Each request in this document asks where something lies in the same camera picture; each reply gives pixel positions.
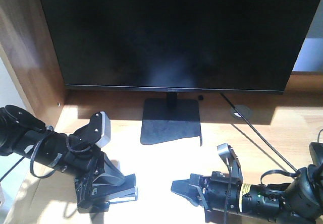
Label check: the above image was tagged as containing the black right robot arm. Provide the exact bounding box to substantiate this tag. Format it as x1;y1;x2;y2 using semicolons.
171;164;322;223

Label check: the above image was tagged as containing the white paper sheet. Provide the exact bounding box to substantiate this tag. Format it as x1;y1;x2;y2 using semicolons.
103;138;227;223

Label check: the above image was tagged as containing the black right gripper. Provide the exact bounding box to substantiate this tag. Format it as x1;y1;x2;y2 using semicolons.
171;172;243;223

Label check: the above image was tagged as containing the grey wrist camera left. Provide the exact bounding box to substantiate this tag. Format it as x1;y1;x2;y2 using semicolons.
73;111;111;148

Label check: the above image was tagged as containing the black monitor stand base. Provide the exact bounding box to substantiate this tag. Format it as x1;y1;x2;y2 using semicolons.
140;93;202;145

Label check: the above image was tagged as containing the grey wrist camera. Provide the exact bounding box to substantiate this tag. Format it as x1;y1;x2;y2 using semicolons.
73;111;111;148
217;143;232;159

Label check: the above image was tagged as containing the black computer mouse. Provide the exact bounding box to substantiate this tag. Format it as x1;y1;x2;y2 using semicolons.
309;142;323;166

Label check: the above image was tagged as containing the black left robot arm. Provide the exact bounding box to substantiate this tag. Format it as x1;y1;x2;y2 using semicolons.
1;105;111;178

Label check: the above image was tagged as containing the black stapler orange button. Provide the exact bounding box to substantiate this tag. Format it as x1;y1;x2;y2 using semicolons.
75;152;138;213

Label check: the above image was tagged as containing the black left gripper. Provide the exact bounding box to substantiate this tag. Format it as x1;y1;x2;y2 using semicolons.
24;130;101;179

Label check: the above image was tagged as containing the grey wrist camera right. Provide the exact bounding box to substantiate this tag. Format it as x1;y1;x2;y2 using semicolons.
217;143;232;159

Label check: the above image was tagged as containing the black computer monitor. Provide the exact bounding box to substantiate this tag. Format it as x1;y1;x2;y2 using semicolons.
40;0;320;94

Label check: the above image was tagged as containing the black cable right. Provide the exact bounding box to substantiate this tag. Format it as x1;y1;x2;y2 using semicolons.
220;92;298;172

